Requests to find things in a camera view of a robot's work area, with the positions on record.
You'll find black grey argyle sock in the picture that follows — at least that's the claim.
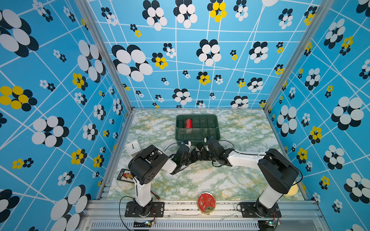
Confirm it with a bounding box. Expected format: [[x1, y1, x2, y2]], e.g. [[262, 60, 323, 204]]
[[191, 147, 210, 162]]

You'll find green compartment tray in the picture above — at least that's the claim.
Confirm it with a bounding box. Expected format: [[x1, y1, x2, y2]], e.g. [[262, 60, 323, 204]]
[[175, 114, 221, 145]]

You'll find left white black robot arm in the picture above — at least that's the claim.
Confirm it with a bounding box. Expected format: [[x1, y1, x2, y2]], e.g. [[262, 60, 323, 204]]
[[128, 141, 193, 209]]

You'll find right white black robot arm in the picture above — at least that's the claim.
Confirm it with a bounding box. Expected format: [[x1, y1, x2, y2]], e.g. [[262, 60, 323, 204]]
[[204, 137, 302, 217]]

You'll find dark green roll in tray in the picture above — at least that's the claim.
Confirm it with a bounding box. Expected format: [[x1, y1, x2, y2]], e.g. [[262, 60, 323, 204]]
[[176, 120, 185, 129]]

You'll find red soda can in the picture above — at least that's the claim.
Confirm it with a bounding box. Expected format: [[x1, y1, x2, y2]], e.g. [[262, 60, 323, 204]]
[[185, 119, 193, 129]]

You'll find white square clock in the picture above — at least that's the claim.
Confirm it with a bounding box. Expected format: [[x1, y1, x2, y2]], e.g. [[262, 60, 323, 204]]
[[125, 140, 142, 157]]

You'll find red round tin lid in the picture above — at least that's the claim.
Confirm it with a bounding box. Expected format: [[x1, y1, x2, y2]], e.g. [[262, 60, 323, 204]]
[[197, 192, 216, 215]]

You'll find black box orange connector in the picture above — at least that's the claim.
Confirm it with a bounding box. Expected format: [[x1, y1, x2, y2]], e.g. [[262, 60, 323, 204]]
[[117, 168, 135, 183]]

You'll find yellow round sponge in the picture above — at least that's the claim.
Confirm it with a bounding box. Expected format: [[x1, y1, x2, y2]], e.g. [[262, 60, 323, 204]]
[[284, 185, 299, 197]]

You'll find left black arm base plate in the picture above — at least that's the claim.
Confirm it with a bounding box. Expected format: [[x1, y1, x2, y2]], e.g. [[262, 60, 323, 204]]
[[124, 201, 165, 218]]

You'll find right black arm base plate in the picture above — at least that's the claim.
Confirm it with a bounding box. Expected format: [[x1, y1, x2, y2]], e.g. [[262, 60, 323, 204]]
[[237, 202, 282, 218]]

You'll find aluminium front rail frame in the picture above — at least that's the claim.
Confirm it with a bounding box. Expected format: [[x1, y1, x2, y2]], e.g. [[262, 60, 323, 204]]
[[78, 200, 330, 231]]

